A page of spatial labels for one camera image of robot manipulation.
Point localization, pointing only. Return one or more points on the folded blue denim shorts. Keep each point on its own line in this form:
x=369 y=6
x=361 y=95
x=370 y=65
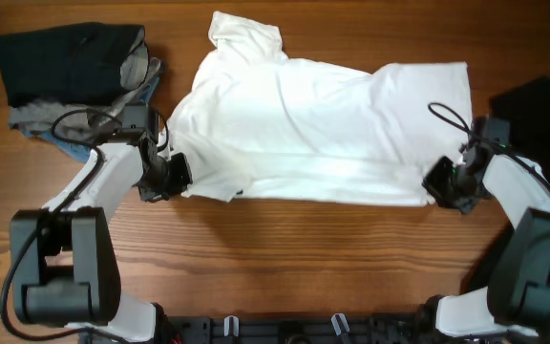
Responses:
x=77 y=148

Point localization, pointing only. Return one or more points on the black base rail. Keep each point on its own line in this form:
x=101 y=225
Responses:
x=376 y=329

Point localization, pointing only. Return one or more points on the right white rail clip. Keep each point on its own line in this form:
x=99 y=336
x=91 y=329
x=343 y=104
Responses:
x=340 y=324

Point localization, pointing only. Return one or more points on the left white rail clip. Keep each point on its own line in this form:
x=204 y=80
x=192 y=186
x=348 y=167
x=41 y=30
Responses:
x=231 y=326

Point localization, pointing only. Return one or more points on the folded grey garment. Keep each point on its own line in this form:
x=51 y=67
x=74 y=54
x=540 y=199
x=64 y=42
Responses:
x=138 y=72

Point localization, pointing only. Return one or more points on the white t-shirt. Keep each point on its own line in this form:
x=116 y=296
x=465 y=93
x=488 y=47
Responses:
x=260 y=124

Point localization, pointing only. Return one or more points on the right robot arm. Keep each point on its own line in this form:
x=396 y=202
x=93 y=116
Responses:
x=517 y=296

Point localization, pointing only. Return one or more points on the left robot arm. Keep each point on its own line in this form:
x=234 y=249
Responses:
x=64 y=279

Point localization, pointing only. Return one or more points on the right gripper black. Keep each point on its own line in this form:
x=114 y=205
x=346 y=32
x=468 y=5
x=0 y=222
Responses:
x=431 y=182

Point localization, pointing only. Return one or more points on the black garment at right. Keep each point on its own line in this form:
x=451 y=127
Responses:
x=527 y=109

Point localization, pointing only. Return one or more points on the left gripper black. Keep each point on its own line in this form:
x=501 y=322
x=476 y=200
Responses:
x=182 y=178

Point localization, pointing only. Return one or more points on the white rail clip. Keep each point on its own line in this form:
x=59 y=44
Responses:
x=340 y=324
x=231 y=326

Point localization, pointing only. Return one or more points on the folded black garment on stack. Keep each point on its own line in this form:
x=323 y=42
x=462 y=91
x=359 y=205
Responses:
x=88 y=63

